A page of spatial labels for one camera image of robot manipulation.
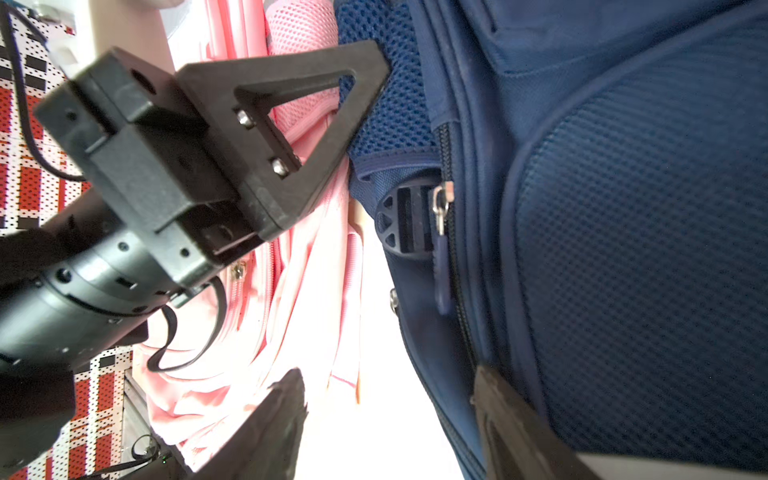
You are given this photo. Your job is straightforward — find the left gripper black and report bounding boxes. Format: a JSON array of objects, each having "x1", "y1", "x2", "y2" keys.
[{"x1": 35, "y1": 40, "x2": 390, "y2": 300}]

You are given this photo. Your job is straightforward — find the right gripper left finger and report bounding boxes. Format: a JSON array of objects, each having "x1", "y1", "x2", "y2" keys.
[{"x1": 128, "y1": 367, "x2": 310, "y2": 480}]

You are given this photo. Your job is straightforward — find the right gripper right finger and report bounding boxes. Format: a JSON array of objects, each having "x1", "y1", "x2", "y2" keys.
[{"x1": 473, "y1": 365, "x2": 598, "y2": 480}]

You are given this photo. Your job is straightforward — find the navy zipper pull tab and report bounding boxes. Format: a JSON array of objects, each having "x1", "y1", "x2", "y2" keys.
[{"x1": 431, "y1": 181, "x2": 455, "y2": 315}]

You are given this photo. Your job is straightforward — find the navy blue backpack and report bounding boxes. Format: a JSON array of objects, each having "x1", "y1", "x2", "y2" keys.
[{"x1": 334, "y1": 1, "x2": 767, "y2": 479}]

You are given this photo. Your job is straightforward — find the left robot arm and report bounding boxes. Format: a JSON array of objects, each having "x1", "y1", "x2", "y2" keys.
[{"x1": 1, "y1": 40, "x2": 390, "y2": 478}]

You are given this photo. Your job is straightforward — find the pink backpack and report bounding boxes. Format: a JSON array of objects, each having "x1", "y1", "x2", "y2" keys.
[{"x1": 131, "y1": 0, "x2": 367, "y2": 472}]

